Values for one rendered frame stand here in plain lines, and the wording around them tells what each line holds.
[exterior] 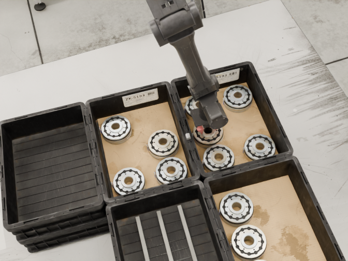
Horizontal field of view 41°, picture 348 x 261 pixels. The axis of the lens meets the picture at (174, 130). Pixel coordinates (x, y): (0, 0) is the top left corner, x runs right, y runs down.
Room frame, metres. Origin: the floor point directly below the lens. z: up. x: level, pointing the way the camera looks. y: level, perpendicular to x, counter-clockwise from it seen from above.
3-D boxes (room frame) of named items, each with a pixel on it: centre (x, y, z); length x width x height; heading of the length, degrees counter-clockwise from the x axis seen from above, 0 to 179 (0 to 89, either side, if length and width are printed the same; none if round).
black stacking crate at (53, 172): (0.77, 0.41, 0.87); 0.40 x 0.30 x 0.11; 9
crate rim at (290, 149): (0.87, -0.18, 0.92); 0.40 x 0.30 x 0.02; 9
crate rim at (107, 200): (0.82, 0.11, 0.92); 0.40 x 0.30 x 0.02; 9
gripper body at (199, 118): (0.85, -0.11, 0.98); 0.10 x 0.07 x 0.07; 101
